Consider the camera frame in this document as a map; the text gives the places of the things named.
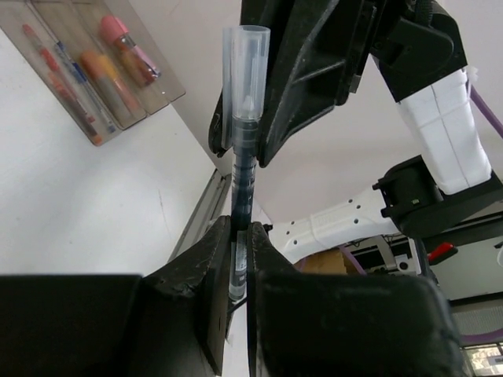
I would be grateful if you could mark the orange cap highlighter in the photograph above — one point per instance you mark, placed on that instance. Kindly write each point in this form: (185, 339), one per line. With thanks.
(90, 62)

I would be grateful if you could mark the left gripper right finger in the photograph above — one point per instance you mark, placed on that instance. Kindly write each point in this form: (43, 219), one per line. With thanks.
(302, 324)

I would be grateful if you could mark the blue gel pen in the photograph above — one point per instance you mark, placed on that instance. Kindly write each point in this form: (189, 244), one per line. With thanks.
(81, 78)

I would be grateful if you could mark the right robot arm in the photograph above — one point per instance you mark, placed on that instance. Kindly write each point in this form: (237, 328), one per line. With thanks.
(418, 51)

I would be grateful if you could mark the clear container middle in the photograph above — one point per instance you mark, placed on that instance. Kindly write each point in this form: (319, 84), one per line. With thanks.
(61, 18)

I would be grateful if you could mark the red gel pen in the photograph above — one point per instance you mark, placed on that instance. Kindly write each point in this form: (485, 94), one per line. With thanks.
(63, 86)

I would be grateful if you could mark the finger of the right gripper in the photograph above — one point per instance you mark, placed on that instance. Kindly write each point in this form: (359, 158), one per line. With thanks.
(249, 51)
(319, 53)

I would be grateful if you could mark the pink cap highlighter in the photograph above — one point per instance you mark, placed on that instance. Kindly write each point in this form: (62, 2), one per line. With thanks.
(138, 64)

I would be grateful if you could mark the dark teal pen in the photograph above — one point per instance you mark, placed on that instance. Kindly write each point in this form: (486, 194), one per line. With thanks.
(243, 187)

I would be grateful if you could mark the clear container left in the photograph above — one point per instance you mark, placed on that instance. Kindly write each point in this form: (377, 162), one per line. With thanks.
(16, 13)

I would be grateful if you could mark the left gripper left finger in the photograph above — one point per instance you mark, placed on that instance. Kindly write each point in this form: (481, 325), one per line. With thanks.
(169, 323)

